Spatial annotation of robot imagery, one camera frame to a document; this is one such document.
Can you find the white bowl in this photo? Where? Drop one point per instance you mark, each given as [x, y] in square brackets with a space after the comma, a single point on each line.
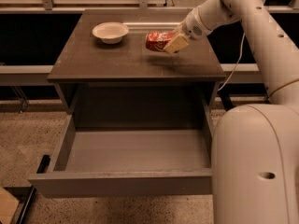
[110, 32]

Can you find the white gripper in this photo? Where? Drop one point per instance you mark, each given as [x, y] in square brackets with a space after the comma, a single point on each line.
[192, 28]

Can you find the red coke can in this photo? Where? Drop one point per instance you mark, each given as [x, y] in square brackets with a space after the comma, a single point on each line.
[156, 41]

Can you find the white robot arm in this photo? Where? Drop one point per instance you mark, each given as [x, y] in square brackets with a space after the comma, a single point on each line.
[255, 148]

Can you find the metal window rail frame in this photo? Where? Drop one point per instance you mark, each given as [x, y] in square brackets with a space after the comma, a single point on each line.
[93, 3]

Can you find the black floor bracket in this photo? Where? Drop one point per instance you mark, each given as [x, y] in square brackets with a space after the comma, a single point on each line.
[26, 195]

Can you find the grey drawer cabinet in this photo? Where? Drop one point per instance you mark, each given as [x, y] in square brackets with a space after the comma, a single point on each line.
[126, 86]

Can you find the wooden board corner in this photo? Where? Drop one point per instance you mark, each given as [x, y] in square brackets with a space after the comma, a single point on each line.
[8, 206]

